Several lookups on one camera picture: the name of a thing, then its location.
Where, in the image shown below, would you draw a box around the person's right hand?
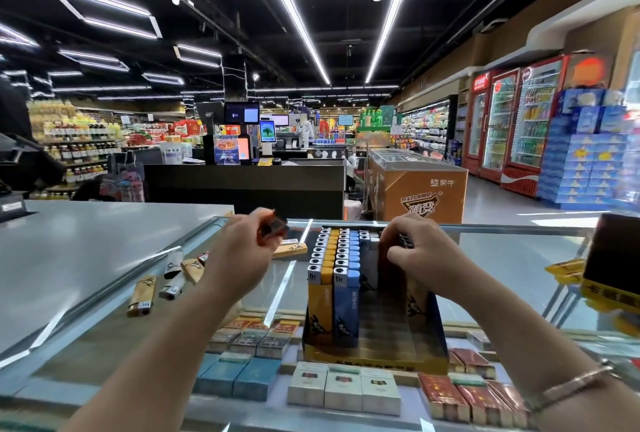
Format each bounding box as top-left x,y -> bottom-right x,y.
380,212 -> 483,300

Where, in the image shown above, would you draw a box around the person's left hand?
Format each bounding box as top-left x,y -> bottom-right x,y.
200,209 -> 289,300

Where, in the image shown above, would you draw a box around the dark patterned lighter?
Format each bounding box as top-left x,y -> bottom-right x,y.
258,213 -> 291,241

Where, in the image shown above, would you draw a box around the yellow patterned lighter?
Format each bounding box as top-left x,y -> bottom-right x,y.
405,271 -> 431,320

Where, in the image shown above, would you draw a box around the grey white patterned lighter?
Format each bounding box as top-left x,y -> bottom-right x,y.
358,229 -> 381,288

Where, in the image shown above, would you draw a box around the blue yellow lighter display box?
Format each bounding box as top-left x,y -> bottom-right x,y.
303,227 -> 451,373

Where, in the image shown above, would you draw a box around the row of blue lighters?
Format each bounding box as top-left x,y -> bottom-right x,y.
332,227 -> 363,340

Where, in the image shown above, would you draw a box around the pile of yellow red lighters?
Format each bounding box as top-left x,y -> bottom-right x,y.
127,239 -> 309,318

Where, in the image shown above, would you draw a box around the black yellow display box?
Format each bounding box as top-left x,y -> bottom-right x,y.
582,212 -> 640,313

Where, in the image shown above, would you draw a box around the person's left forearm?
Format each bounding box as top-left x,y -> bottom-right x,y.
60,281 -> 251,432

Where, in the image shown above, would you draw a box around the person's right forearm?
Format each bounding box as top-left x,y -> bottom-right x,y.
455,257 -> 640,432

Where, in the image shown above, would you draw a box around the glass display case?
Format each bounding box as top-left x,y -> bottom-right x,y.
0,209 -> 640,432

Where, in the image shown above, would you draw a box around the stack of blue cartons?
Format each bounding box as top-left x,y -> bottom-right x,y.
537,87 -> 631,210

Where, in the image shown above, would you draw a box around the black checkout counter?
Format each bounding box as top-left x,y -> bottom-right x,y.
143,162 -> 346,220

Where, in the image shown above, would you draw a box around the brown cardboard carton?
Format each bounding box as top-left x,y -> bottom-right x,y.
368,150 -> 468,225

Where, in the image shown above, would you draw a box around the blue poster screen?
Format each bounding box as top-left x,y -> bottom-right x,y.
214,135 -> 243,165

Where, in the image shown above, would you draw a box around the open refrigerated chiller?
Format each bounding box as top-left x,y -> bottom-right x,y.
398,97 -> 459,163

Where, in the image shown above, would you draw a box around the hanging plastic bags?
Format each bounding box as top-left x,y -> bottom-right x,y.
98,152 -> 146,203

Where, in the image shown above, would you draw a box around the black checkout monitor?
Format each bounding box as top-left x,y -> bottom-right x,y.
224,102 -> 261,126

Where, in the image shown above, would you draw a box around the red drink fridge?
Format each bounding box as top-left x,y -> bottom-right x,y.
480,69 -> 521,183
500,55 -> 566,198
462,72 -> 491,173

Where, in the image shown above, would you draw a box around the row of cigarette packs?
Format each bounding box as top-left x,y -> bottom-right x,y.
192,315 -> 531,428

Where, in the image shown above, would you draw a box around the grocery rack with bottles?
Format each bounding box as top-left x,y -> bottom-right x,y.
30,102 -> 121,198

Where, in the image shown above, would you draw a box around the black cash register terminal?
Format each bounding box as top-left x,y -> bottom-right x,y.
0,77 -> 66,223

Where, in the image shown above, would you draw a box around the orange round sign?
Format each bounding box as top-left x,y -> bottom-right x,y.
565,55 -> 611,88

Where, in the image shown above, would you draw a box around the long ceiling light strip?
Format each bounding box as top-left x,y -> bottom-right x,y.
253,0 -> 331,85
365,0 -> 423,85

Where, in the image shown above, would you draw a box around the silver bracelet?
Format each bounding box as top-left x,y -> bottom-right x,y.
525,361 -> 621,413

